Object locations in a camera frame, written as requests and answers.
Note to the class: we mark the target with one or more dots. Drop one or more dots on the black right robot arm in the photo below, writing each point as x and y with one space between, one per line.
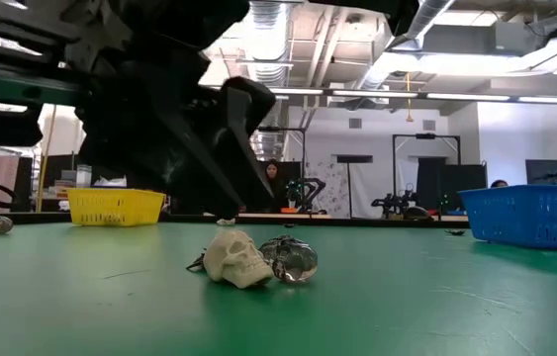
357 10

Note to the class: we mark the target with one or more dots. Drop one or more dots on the white plastic bag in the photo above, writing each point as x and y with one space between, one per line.
110 183

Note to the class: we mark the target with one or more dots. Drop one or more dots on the black T-shaped stand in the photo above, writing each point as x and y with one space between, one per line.
354 158

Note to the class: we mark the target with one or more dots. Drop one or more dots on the wooden background table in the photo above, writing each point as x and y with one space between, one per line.
451 218

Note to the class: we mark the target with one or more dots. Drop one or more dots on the cream plastic skull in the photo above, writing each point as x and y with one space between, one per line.
236 259
226 222

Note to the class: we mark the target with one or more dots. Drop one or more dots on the black background robot arm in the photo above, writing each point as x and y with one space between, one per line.
397 202
307 190

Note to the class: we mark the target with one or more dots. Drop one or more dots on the person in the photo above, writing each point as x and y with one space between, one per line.
499 184
273 185

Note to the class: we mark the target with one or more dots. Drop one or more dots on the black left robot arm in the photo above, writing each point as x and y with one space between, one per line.
6 49

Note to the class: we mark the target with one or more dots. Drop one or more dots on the black partition panel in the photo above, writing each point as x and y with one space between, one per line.
60 165
461 178

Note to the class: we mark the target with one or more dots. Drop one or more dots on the blue plastic basket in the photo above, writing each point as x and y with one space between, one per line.
530 217

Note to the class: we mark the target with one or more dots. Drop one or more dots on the black monitor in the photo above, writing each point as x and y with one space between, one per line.
547 172

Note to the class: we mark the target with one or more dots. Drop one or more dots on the grey ceiling air unit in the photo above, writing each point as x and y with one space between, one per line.
471 37

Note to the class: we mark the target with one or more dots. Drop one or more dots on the black plastic spider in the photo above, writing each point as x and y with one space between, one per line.
290 225
455 232
196 263

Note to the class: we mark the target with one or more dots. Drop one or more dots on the white patterned sheet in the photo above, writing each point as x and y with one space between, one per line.
337 183

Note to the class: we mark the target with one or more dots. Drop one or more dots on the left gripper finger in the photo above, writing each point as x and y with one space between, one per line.
204 163
243 109

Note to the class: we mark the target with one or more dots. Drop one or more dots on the grey wall vent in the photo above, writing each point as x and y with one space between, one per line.
429 124
355 123

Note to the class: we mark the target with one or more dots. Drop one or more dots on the yellow plastic basket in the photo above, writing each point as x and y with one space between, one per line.
115 207

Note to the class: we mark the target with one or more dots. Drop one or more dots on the black frame stand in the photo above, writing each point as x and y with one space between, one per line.
426 135
304 148

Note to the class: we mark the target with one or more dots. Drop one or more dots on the pink curtain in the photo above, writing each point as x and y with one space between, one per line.
3 173

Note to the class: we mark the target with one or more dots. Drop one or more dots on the clear plastic container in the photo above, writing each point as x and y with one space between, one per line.
83 177

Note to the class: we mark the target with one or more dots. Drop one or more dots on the long ceiling light strip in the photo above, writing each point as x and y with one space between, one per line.
468 96
298 91
374 93
555 100

